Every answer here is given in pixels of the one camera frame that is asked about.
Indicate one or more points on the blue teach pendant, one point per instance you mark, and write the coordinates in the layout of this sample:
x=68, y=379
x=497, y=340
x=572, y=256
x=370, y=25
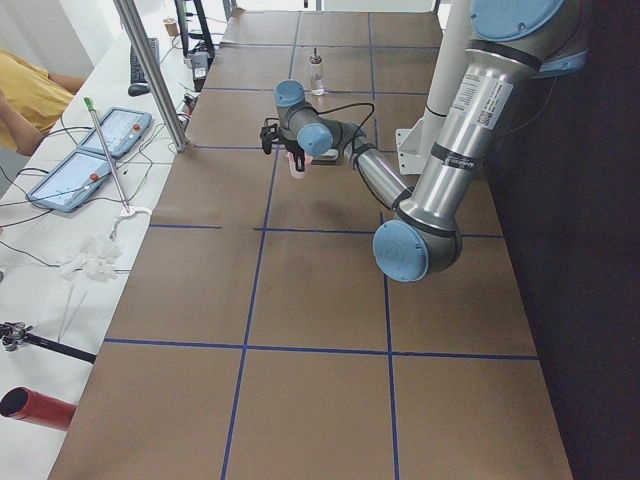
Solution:
x=70, y=184
x=121, y=128

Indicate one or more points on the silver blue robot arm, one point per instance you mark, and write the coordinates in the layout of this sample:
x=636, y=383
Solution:
x=489, y=49

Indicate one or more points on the lower blue teach pendant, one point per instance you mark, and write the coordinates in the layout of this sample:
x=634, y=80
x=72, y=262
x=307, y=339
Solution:
x=70, y=184

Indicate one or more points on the aluminium frame post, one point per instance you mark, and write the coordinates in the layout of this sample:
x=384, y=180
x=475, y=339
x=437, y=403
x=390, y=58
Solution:
x=132, y=23

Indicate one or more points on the red cylinder tube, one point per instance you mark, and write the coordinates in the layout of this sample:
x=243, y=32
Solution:
x=31, y=406

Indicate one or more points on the upper blue teach pendant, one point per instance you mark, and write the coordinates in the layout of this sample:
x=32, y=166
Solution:
x=121, y=128

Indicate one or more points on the person in yellow shirt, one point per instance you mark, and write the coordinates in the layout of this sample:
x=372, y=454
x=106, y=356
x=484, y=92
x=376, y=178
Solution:
x=32, y=101

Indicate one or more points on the glass sauce bottle metal cap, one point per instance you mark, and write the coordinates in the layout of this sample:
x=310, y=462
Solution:
x=316, y=73

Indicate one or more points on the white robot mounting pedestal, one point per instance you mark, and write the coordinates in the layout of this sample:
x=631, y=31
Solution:
x=414, y=145

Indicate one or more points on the crumpled white tissue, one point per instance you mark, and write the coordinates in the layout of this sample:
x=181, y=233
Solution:
x=95, y=257

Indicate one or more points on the black computer mouse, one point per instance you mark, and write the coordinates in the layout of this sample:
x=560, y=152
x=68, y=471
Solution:
x=138, y=89

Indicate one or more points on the long rod green tip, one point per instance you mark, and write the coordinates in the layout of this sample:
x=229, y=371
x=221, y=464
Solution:
x=128, y=209

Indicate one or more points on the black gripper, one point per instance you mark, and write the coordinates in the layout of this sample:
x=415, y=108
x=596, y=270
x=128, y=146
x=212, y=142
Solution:
x=291, y=146

